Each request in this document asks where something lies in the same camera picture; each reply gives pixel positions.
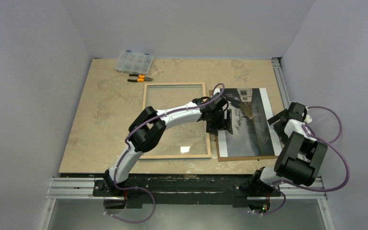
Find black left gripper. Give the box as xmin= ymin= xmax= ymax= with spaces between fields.
xmin=207 ymin=110 xmax=232 ymax=137

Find grey landscape photo print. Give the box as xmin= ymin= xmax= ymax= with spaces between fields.
xmin=213 ymin=88 xmax=283 ymax=159

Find brown cardboard backing board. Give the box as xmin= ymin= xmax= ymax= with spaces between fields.
xmin=208 ymin=89 xmax=280 ymax=162

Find blue wooden picture frame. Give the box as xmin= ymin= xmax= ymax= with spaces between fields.
xmin=140 ymin=82 xmax=211 ymax=161

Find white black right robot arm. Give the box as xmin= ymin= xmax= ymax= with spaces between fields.
xmin=248 ymin=102 xmax=328 ymax=195

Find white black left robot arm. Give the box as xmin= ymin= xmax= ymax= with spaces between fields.
xmin=104 ymin=93 xmax=233 ymax=196

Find orange black pliers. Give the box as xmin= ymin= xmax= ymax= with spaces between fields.
xmin=127 ymin=74 xmax=153 ymax=82

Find clear plastic organizer box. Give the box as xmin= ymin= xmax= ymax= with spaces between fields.
xmin=114 ymin=50 xmax=154 ymax=75

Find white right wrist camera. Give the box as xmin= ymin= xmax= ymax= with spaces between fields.
xmin=304 ymin=107 xmax=312 ymax=124

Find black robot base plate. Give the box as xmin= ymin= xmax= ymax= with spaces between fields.
xmin=93 ymin=173 xmax=280 ymax=210

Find aluminium front rail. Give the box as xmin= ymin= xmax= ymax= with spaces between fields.
xmin=46 ymin=178 xmax=327 ymax=199

